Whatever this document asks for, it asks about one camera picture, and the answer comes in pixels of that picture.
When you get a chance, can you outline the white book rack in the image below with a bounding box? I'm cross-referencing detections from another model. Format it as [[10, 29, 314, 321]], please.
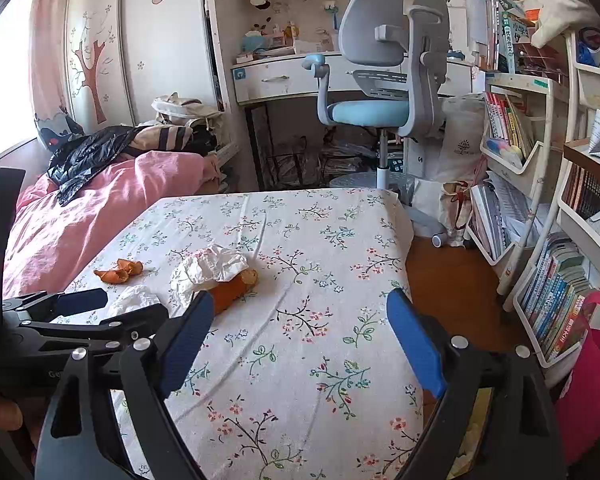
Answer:
[[504, 30, 600, 385], [466, 0, 570, 300]]

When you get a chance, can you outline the wardrobe with tree decal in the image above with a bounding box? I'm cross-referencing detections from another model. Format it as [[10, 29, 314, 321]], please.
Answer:
[[65, 0, 218, 133]]

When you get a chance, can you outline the white shopping bag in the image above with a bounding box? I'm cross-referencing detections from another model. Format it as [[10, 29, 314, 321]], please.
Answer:
[[431, 93, 486, 182]]

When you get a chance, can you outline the striped pillow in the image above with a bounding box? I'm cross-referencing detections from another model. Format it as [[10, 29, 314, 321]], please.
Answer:
[[123, 125, 218, 157]]

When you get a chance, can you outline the pink curtain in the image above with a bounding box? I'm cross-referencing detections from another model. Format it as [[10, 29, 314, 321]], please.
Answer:
[[30, 0, 69, 136]]

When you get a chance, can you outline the pink duvet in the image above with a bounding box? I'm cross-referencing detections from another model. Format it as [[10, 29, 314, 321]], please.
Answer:
[[3, 151, 220, 298]]

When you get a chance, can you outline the grey blue desk chair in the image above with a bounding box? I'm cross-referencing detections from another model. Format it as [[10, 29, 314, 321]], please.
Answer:
[[302, 0, 450, 190]]

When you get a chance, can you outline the orange peel piece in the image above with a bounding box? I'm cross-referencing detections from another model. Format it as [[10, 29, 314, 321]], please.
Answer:
[[93, 259, 144, 285]]

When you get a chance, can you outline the black plastic bag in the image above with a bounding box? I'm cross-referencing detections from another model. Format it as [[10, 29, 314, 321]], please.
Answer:
[[46, 125, 140, 207]]

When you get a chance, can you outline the white tissue on bed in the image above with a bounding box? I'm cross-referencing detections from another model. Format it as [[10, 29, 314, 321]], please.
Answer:
[[54, 284, 162, 325]]

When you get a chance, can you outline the person left hand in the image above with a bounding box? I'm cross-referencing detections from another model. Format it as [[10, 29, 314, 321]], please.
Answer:
[[0, 398, 23, 431]]

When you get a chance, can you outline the white desk with drawers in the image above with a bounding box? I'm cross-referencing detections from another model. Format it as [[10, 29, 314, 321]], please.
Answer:
[[229, 52, 481, 191]]

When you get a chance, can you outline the floral bed sheet mattress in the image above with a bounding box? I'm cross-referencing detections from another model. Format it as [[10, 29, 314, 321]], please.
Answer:
[[70, 188, 422, 479]]

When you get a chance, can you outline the yellow trash bin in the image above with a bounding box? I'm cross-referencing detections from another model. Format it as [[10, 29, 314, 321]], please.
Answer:
[[448, 388, 493, 479]]

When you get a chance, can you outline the red tote bag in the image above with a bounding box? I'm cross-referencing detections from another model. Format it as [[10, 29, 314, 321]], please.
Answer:
[[556, 292, 600, 465]]

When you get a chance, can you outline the beige canvas bag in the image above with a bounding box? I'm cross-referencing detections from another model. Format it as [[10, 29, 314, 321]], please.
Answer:
[[151, 92, 222, 126]]

